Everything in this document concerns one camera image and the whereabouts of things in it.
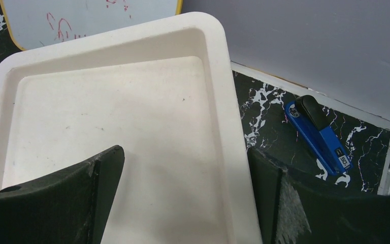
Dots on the yellow framed whiteboard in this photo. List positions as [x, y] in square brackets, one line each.
[37, 23]

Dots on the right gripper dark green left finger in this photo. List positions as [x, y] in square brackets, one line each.
[71, 205]

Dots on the blue black stapler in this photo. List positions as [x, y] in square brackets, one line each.
[308, 118]

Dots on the white drawer organizer box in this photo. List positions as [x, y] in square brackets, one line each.
[162, 90]

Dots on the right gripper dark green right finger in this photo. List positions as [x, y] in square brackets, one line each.
[296, 207]

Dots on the aluminium table edge rail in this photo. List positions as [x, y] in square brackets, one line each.
[365, 137]

